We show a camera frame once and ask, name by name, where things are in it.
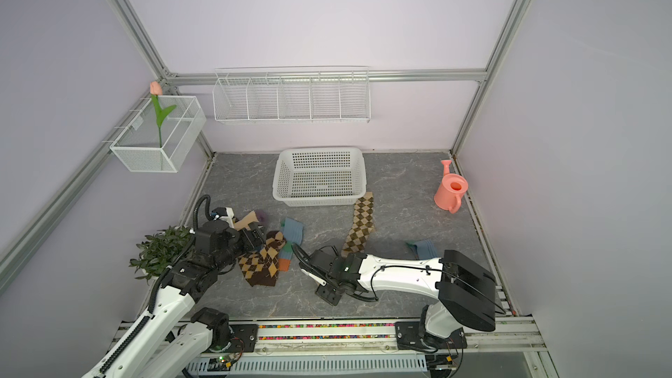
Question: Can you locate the dark brown argyle sock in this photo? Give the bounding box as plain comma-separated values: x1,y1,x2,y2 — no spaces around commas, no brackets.
238,231,286,287

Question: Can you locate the tan argyle sock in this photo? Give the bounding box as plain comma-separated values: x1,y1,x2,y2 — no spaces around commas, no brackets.
341,192,375,257

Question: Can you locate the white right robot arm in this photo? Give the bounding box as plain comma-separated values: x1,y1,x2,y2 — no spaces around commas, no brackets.
292,244,504,355

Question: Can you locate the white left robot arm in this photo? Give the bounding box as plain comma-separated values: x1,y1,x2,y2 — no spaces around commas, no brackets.
86,208,265,377

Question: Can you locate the beige purple striped sock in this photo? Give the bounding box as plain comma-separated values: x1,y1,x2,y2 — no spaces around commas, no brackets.
234,210,268,230

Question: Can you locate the green potted plant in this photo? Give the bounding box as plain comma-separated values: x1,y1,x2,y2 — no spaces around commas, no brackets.
129,227,193,281

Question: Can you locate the blue green orange sock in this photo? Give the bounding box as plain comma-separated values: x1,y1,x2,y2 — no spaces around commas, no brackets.
278,218,305,272

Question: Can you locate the white plastic perforated basket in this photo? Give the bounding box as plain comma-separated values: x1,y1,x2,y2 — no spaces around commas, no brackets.
272,147,367,207

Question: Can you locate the pink watering can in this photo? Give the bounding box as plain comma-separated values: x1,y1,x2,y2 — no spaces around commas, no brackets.
434,159,469,214

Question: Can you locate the pink artificial tulip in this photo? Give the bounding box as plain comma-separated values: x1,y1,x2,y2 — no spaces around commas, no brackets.
150,82,177,147

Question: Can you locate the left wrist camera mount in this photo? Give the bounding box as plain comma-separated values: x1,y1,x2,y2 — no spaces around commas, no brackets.
210,208,236,229

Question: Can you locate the white wire wall basket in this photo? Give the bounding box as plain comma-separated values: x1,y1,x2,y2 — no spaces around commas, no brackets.
110,96,206,173

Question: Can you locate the white wire wall shelf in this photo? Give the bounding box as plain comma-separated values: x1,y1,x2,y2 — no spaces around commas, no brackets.
213,66,371,124

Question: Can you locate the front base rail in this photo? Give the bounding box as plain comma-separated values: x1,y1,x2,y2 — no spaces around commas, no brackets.
109,314,547,355

